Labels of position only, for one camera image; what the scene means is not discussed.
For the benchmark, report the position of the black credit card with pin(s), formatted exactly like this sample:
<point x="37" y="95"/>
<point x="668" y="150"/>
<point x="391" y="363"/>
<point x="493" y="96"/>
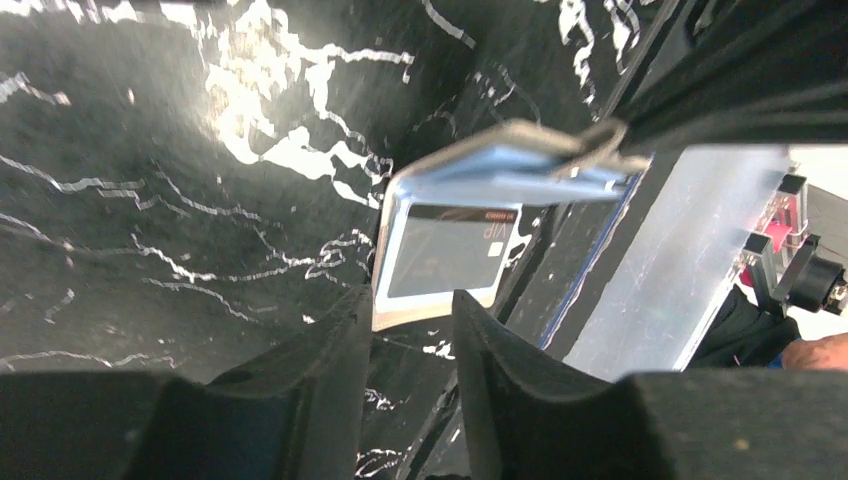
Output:
<point x="443" y="248"/>

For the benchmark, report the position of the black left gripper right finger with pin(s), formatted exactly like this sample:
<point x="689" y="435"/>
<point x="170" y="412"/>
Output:
<point x="528" y="416"/>

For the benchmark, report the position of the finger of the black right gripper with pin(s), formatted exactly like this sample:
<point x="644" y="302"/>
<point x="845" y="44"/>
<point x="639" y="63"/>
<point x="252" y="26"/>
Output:
<point x="734" y="72"/>

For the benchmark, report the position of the aluminium frame rails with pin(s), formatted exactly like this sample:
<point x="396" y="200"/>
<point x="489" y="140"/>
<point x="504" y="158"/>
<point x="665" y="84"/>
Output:
<point x="676" y="273"/>

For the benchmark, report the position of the grey blue card holder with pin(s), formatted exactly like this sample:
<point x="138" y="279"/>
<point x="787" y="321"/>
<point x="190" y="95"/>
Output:
<point x="512" y="165"/>

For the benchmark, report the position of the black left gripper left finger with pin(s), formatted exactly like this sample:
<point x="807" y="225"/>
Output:
<point x="291" y="413"/>

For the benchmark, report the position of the person's forearm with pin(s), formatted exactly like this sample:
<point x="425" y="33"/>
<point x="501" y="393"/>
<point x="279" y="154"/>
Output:
<point x="826" y="353"/>

